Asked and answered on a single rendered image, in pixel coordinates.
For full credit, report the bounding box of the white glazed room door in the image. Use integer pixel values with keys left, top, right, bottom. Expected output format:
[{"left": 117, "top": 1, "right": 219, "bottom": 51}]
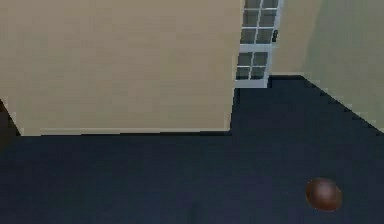
[{"left": 234, "top": 0, "right": 285, "bottom": 89}]

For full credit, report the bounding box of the brown ball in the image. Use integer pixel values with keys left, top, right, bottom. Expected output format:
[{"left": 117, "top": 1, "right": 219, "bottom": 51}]
[{"left": 305, "top": 177, "right": 344, "bottom": 213}]

